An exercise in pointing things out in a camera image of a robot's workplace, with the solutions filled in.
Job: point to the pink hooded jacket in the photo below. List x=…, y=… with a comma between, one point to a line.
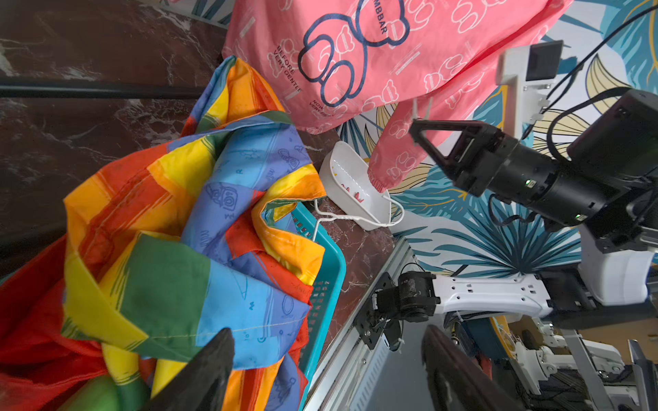
x=330, y=61

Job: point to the white wire hanger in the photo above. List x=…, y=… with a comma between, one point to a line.
x=330, y=217

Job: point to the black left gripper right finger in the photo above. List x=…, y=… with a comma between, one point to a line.
x=451, y=373

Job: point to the teal plastic basket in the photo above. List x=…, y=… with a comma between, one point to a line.
x=325, y=295

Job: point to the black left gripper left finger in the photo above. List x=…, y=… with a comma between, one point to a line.
x=202, y=384

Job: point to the red rainbow kids jacket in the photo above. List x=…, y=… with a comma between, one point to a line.
x=41, y=369

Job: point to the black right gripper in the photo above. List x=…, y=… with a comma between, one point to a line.
x=482, y=159

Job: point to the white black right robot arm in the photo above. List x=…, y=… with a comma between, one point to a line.
x=618, y=244

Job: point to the black clothes rack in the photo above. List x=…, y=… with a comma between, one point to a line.
x=18, y=248

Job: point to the rainbow striped jacket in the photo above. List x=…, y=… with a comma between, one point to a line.
x=171, y=245

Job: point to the grey clothespin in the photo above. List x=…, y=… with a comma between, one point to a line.
x=422, y=108

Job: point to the white plastic tray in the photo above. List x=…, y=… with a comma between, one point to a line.
x=344, y=175

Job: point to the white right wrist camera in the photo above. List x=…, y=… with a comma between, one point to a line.
x=528, y=73

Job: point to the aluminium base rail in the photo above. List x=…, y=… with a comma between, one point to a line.
x=348, y=372

